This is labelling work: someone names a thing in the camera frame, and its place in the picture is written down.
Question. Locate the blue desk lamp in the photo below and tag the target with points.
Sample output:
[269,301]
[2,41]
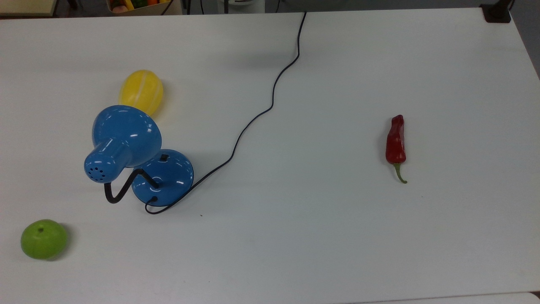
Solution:
[126,131]

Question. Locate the red toy chili pepper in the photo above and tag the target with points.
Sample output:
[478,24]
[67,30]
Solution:
[395,143]

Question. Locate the yellow toy melon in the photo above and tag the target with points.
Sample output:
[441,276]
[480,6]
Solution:
[141,93]

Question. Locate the box of toy fruits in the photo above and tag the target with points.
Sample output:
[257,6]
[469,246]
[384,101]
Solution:
[139,8]

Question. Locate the green toy apple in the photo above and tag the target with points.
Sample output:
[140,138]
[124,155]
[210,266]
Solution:
[44,239]

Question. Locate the beige side table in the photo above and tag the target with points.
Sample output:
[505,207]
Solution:
[25,6]

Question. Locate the black table clamp mount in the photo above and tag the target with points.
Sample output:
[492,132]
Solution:
[497,12]

